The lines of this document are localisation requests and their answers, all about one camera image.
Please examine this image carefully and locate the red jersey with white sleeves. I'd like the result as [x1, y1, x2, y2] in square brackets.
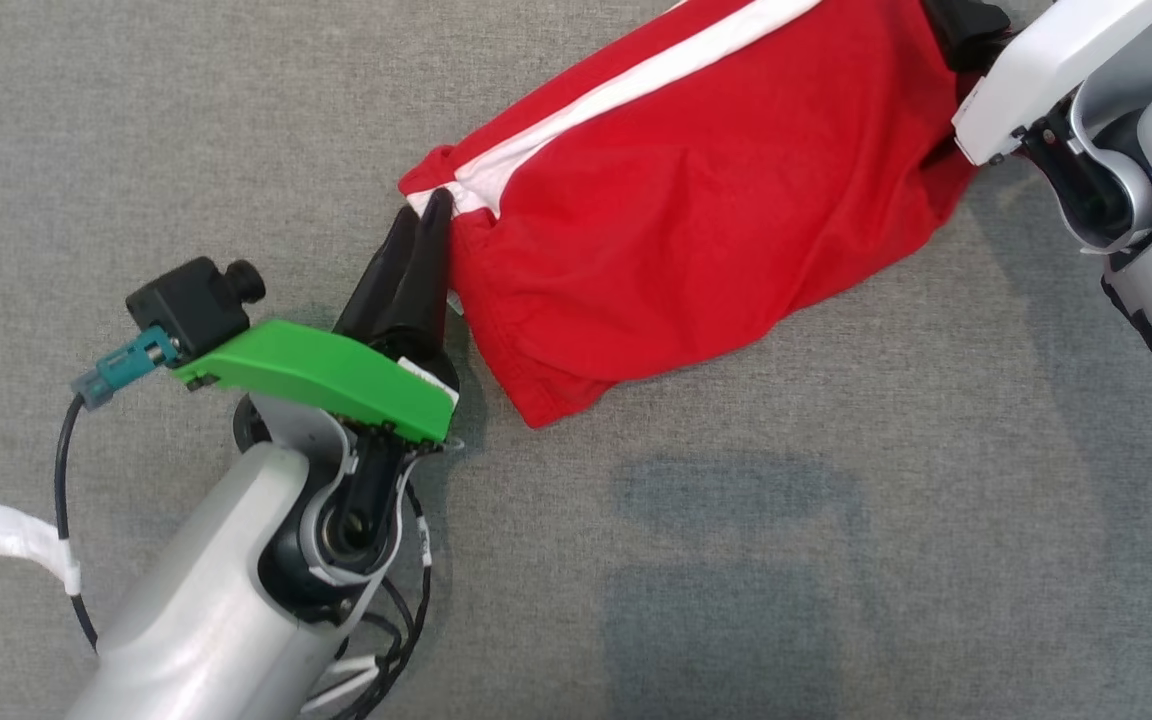
[397, 0, 983, 430]

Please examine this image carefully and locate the teal cable connector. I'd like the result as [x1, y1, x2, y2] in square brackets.
[70, 327, 181, 410]

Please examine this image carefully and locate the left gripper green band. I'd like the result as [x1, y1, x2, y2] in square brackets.
[170, 187, 460, 447]

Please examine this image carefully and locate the black camera cable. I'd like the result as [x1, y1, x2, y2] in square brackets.
[53, 394, 103, 653]

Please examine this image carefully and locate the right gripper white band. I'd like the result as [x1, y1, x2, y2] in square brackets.
[920, 0, 1152, 168]

